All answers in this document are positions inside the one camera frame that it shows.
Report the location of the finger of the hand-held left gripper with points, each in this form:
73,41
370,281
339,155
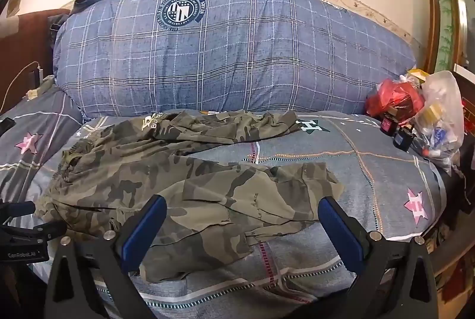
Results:
20,209
40,231

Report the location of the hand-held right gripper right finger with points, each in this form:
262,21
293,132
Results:
339,230

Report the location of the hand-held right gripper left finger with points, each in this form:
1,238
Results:
146,230

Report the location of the camouflage pants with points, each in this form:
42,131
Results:
185,170

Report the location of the grey printed bed sheet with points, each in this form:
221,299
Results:
371,170

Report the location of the black flat device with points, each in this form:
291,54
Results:
6,126

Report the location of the grey star-print pillow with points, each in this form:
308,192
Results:
40,126

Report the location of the black small bottle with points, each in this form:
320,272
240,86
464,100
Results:
403,140

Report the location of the dark red small bottle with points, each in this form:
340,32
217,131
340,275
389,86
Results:
389,124

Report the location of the grey charger plug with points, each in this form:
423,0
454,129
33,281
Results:
38,76

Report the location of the red plastic bag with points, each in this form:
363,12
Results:
395,94

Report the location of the clear plastic bag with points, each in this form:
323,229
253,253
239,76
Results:
443,107

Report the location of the yellow box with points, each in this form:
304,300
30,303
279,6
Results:
417,74

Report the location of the brown headboard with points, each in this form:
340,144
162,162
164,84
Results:
26,29

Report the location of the blue plaid folded quilt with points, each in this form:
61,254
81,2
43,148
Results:
230,55

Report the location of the wooden framed door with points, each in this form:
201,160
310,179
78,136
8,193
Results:
445,7

